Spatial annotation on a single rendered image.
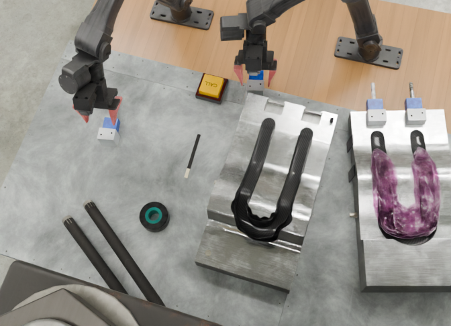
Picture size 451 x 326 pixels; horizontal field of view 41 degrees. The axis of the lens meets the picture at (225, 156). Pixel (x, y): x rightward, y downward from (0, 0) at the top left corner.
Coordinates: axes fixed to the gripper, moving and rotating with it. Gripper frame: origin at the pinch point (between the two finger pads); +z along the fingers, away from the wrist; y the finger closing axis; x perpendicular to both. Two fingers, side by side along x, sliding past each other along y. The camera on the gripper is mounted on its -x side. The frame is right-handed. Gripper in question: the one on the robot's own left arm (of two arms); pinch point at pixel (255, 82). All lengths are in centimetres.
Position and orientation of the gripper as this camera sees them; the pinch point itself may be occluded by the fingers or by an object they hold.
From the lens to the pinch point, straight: 179.1
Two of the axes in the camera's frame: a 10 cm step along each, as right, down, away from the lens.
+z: 0.2, 7.7, 6.4
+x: 1.1, -6.4, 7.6
